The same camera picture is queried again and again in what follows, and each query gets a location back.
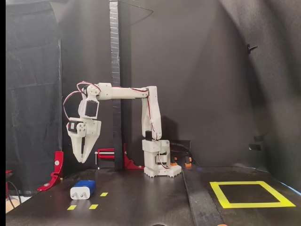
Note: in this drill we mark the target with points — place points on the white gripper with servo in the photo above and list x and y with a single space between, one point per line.
93 130

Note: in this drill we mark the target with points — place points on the blue and white charger plug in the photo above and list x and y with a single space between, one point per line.
81 194

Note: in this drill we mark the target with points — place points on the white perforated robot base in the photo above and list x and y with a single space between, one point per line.
150 173

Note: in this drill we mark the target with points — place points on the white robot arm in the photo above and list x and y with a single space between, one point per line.
127 92

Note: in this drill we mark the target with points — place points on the red screw clamp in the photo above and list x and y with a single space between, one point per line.
105 150

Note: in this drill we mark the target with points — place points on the small yellow tape marker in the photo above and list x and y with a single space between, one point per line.
72 207
104 194
93 207

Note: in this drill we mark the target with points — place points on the black fabric curtain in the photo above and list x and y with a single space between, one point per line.
33 94

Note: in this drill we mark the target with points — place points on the red metal part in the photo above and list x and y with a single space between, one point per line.
8 172

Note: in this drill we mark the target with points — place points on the blue tape piece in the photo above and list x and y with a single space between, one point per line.
199 169

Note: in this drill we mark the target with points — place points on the black flat bar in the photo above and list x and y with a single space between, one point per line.
200 202

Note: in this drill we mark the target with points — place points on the black tape piece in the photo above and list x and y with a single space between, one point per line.
258 138
255 147

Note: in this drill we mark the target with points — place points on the yellow tape square outline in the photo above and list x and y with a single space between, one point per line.
258 205

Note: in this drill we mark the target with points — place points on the red corner bracket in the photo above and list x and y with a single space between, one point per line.
127 162

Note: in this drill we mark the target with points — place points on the black upright post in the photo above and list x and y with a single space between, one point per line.
116 58

